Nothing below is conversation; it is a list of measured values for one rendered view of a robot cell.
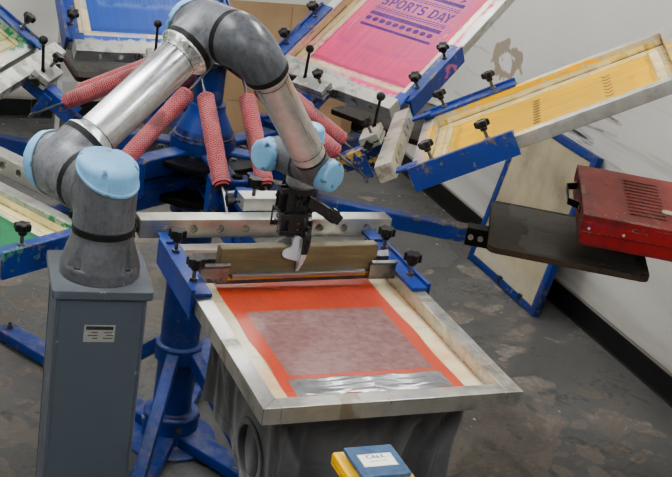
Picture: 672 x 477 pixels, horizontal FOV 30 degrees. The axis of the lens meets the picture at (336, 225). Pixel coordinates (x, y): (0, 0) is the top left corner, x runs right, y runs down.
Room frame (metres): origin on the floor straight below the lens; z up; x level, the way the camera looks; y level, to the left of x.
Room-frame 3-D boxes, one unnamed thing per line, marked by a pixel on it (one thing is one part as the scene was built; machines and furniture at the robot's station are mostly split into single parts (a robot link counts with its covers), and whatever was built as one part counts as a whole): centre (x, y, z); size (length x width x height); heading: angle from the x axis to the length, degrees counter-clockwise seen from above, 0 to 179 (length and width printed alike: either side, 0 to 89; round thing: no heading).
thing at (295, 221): (2.79, 0.10, 1.15); 0.09 x 0.08 x 0.12; 115
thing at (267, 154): (2.70, 0.15, 1.31); 0.11 x 0.11 x 0.08; 51
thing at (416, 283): (2.94, -0.17, 0.98); 0.30 x 0.05 x 0.07; 25
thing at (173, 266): (2.70, 0.34, 0.98); 0.30 x 0.05 x 0.07; 25
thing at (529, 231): (3.50, -0.24, 0.91); 1.34 x 0.40 x 0.08; 85
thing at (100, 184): (2.18, 0.44, 1.37); 0.13 x 0.12 x 0.14; 51
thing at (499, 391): (2.60, -0.02, 0.97); 0.79 x 0.58 x 0.04; 25
